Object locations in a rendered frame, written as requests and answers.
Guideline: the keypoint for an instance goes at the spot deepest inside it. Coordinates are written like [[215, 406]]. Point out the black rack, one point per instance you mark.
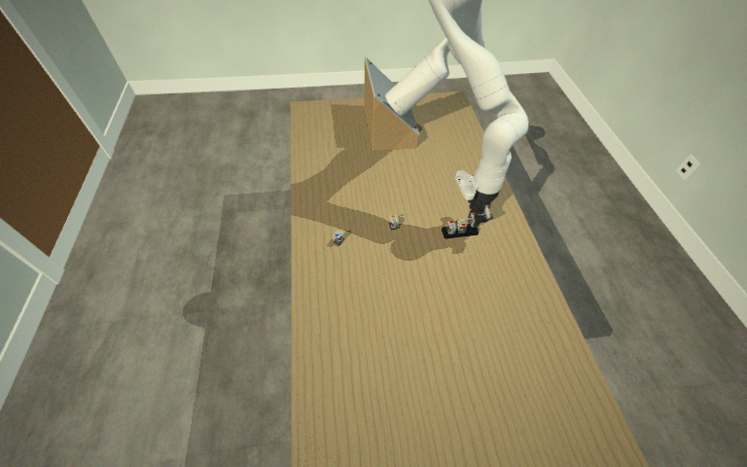
[[469, 231]]

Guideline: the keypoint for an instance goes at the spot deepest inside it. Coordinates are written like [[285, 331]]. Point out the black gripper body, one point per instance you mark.
[[485, 199]]

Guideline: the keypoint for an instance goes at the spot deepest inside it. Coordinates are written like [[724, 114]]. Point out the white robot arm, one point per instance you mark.
[[488, 84]]

